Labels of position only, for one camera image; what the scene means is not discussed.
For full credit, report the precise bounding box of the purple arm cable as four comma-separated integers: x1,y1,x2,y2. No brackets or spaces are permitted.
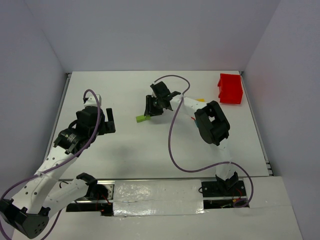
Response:
0,89,102,238
152,74,256,208

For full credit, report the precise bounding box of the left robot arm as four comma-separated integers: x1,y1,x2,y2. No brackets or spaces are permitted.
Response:
0,106,116,239

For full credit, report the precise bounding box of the silver tape sheet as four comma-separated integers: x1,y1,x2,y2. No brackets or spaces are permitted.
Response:
113,179,205,217

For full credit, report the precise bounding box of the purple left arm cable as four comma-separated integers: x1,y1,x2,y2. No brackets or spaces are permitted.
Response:
0,89,102,238

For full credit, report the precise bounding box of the red plastic bin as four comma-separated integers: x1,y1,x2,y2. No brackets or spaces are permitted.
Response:
217,73,243,105

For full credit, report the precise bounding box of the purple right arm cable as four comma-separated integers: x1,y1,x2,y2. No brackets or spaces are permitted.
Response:
152,74,256,208

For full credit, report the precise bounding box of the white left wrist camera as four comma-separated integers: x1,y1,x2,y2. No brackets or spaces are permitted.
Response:
83,94,102,109

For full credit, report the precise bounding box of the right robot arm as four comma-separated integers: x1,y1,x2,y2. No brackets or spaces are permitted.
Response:
144,81,239,195

